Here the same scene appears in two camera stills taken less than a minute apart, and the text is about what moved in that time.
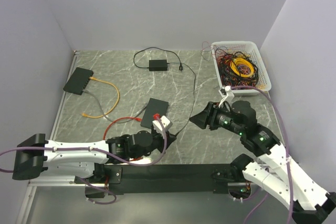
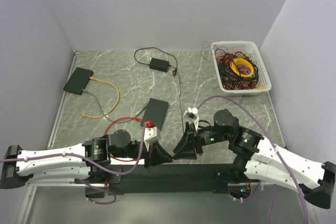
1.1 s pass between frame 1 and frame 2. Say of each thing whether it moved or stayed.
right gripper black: moved
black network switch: stayed
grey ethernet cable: stayed
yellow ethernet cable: stayed
